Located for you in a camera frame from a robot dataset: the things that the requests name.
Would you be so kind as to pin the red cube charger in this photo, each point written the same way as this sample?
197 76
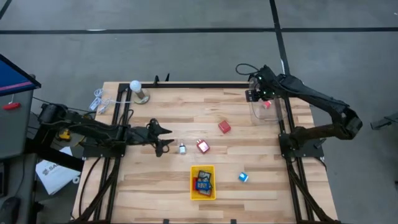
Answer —
224 127

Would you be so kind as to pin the white paper bag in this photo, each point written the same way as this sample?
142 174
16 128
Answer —
56 177

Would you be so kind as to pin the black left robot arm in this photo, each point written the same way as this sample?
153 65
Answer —
93 129

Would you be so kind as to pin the grey cart with blue top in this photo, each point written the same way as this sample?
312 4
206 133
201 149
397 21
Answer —
15 124

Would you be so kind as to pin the red and white packet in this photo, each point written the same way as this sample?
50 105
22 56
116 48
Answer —
202 146

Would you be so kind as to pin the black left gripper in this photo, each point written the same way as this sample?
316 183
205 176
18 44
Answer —
143 137

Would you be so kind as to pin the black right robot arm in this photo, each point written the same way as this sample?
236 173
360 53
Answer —
311 90

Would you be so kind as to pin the white bulb lamp wooden base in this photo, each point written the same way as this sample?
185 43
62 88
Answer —
135 85

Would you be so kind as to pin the red tag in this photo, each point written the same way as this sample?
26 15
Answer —
12 106

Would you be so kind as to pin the clear plastic container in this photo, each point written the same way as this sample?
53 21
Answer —
273 116

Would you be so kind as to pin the black table clamp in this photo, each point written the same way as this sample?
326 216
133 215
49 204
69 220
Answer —
251 77
156 79
167 77
233 221

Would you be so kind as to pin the blue framed small display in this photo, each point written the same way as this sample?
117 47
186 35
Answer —
202 185

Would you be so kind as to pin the black aluminium table frame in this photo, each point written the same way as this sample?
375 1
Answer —
202 85

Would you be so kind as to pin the blue cube charger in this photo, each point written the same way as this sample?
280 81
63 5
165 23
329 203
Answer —
243 177

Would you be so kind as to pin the black framed small display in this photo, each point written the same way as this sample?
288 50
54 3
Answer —
204 176

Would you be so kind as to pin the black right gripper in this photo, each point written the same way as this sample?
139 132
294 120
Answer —
264 87

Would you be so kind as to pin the yellow slotted plastic basket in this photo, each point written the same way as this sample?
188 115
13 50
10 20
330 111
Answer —
194 169

